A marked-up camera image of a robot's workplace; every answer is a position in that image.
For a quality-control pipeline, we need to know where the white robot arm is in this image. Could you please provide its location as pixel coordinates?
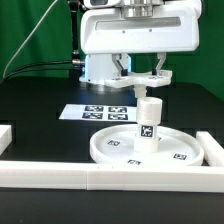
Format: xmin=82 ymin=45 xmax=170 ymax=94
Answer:
xmin=81 ymin=0 xmax=203 ymax=85

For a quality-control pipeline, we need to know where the white front fence bar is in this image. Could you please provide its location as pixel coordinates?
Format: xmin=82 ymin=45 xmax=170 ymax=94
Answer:
xmin=0 ymin=161 xmax=224 ymax=193

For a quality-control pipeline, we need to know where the white left fence bar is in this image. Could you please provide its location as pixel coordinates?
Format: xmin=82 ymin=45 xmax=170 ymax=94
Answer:
xmin=0 ymin=125 xmax=12 ymax=155

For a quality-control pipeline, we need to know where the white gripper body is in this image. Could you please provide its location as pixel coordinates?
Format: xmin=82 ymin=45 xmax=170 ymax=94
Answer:
xmin=81 ymin=0 xmax=202 ymax=55

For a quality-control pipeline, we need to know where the white right fence bar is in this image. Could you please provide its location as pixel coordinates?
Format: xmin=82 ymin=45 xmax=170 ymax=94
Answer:
xmin=196 ymin=131 xmax=224 ymax=167

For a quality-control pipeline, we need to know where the white round table top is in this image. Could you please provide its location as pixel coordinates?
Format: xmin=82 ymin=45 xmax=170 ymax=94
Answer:
xmin=90 ymin=124 xmax=204 ymax=167

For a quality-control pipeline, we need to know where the white marker sheet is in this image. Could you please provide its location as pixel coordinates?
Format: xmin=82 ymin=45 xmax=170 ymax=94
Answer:
xmin=59 ymin=104 xmax=136 ymax=122

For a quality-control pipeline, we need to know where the black cable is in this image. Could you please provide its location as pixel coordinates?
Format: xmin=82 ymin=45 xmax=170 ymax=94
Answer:
xmin=0 ymin=60 xmax=75 ymax=84

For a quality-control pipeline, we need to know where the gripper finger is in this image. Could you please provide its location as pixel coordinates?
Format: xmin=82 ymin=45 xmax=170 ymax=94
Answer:
xmin=112 ymin=54 xmax=128 ymax=76
xmin=152 ymin=53 xmax=166 ymax=75

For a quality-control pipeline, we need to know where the white cross-shaped table base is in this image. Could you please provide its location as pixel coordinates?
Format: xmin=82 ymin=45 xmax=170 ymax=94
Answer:
xmin=104 ymin=70 xmax=172 ymax=98

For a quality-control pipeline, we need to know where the white fence bar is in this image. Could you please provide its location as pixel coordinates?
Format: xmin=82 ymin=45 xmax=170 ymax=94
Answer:
xmin=0 ymin=161 xmax=224 ymax=193
xmin=0 ymin=125 xmax=12 ymax=155
xmin=196 ymin=131 xmax=224 ymax=167

